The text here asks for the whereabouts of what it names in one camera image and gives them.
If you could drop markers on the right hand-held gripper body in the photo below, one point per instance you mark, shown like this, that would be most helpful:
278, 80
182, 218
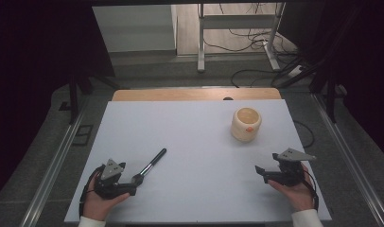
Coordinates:
289, 171

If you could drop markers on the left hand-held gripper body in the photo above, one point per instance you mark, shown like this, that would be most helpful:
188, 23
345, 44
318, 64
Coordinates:
108, 186

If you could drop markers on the cream cup with orange mark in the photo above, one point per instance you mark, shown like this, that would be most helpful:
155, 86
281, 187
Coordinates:
245, 126

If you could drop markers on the person's left hand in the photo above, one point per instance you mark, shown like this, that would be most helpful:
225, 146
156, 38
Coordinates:
97, 206

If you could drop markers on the person's right hand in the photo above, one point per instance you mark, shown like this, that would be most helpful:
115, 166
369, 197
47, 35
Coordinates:
295, 195

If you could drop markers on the black floor plate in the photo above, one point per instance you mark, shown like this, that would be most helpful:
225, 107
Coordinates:
83, 135

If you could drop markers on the white table board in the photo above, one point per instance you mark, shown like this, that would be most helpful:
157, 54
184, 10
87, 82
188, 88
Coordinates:
193, 157

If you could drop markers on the black stand leg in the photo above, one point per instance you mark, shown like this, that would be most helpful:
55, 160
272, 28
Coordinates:
330, 97
74, 97

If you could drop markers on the white power strip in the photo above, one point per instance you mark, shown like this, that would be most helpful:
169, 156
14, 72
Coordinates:
295, 71

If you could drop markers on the white cabinet panel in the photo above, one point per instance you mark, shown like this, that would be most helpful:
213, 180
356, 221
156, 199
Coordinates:
133, 28

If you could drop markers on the aluminium floor rail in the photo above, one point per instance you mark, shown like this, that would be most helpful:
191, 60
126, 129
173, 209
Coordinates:
351, 160
51, 170

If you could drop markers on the white metal stand frame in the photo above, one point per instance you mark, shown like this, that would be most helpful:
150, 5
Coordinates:
237, 21

